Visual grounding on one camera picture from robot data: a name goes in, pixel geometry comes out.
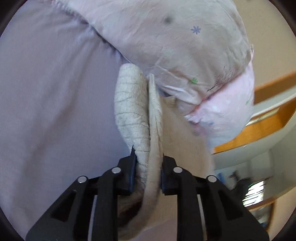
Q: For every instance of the pink floral pillow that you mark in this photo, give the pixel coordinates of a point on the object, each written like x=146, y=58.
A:
x=223, y=115

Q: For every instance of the beige cable knit sweater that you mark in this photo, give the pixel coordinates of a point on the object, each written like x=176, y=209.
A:
x=152, y=126

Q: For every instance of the lilac textured bed sheet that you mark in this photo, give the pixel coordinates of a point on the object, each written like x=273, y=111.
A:
x=58, y=81

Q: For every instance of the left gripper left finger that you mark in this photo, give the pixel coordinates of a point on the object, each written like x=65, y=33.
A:
x=87, y=209

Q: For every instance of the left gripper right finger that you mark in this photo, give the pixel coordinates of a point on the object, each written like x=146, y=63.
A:
x=206, y=209

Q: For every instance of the wooden headboard frame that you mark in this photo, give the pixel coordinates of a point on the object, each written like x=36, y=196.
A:
x=275, y=103

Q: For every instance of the white floral pillow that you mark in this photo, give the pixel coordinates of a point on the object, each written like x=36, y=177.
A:
x=191, y=47

